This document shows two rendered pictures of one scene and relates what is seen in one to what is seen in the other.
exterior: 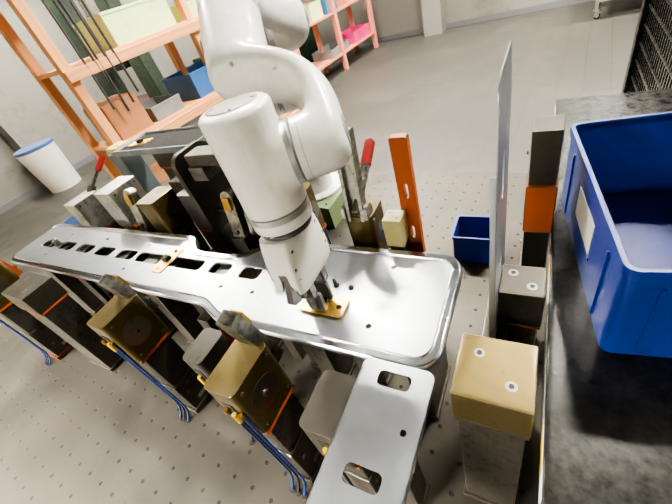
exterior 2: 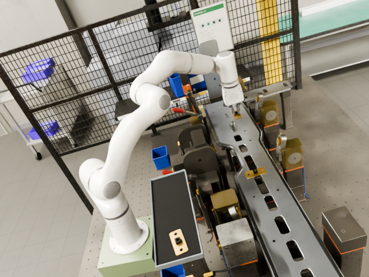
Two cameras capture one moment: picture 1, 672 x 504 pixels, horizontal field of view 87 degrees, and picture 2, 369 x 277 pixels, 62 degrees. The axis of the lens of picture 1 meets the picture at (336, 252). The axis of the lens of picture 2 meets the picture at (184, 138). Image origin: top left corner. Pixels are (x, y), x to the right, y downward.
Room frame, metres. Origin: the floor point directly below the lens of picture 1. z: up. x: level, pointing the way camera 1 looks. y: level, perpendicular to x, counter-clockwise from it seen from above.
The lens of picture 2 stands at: (1.46, 1.01, 1.90)
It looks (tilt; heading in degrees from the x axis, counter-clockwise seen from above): 34 degrees down; 235
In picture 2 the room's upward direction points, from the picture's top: 18 degrees counter-clockwise
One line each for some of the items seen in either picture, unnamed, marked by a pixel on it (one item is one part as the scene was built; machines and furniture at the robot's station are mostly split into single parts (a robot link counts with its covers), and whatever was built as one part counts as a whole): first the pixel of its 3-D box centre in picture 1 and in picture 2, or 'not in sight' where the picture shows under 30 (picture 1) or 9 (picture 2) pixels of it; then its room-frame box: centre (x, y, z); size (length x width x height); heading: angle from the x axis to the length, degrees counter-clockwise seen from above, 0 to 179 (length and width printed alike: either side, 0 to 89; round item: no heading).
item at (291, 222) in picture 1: (281, 211); (229, 81); (0.42, 0.05, 1.20); 0.09 x 0.08 x 0.03; 142
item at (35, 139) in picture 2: not in sight; (47, 106); (0.58, -2.86, 0.49); 1.05 x 0.61 x 0.99; 54
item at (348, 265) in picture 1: (161, 263); (258, 176); (0.75, 0.41, 1.00); 1.38 x 0.22 x 0.02; 52
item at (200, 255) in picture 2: (166, 140); (173, 212); (1.15, 0.37, 1.16); 0.37 x 0.14 x 0.02; 52
